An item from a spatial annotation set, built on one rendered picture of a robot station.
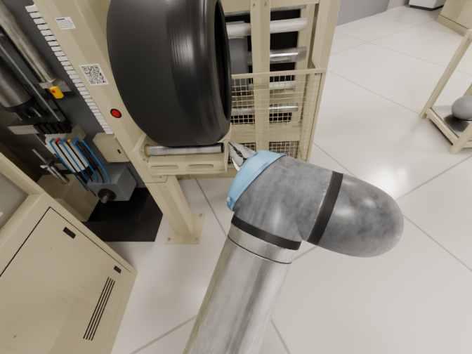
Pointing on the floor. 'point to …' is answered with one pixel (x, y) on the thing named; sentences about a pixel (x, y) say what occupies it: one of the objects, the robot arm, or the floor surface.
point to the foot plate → (187, 235)
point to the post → (112, 97)
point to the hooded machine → (427, 4)
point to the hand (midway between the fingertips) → (230, 144)
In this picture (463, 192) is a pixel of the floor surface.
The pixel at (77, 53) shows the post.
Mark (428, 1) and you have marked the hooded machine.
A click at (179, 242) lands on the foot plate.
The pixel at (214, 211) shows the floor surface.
